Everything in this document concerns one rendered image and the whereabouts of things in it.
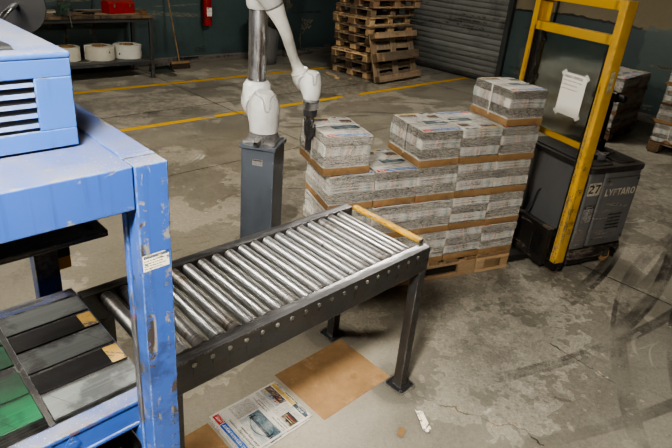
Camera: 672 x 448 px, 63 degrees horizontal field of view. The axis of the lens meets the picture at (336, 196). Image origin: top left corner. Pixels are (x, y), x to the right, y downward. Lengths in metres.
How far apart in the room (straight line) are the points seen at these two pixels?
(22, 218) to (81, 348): 0.85
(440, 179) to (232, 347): 1.96
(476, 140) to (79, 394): 2.59
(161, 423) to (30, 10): 1.26
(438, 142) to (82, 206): 2.48
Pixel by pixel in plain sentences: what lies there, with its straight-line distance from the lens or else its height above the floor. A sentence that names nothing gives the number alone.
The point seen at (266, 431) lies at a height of 0.01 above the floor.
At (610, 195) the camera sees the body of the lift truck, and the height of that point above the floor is 0.57.
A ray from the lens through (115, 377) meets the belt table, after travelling 1.79.
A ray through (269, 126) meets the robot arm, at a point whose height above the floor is 1.11.
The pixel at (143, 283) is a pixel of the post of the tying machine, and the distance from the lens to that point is 1.31.
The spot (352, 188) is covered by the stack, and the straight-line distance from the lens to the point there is 3.14.
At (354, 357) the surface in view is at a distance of 3.07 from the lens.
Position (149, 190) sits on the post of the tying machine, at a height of 1.49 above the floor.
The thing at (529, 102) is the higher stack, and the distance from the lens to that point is 3.67.
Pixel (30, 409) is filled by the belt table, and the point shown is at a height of 0.80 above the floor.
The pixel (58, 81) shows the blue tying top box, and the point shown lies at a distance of 1.27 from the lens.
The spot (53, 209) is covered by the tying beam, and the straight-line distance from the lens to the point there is 1.15.
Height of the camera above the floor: 1.98
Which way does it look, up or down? 24 degrees down
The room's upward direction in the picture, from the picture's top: 5 degrees clockwise
